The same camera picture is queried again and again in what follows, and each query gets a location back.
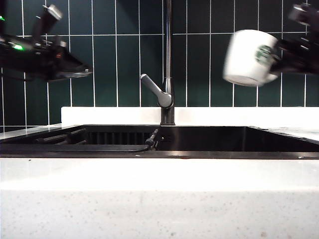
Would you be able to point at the dark metal faucet spout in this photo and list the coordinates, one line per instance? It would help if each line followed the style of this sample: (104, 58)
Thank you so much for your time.
(169, 49)

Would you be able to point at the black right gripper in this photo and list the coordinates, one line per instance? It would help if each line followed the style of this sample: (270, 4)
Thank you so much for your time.
(306, 49)

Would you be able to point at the white Starbucks logo mug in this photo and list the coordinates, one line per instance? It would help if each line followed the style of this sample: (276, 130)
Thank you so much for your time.
(246, 59)

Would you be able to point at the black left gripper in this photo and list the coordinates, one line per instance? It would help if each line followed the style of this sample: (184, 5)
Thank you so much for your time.
(30, 57)

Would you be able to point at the black kitchen sink basin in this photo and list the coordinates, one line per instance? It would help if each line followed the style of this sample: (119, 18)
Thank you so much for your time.
(224, 140)

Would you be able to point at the black sink drying rack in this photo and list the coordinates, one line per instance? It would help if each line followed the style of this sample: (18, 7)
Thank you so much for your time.
(74, 148)

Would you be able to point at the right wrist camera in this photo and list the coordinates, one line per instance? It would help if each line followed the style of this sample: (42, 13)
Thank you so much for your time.
(299, 13)

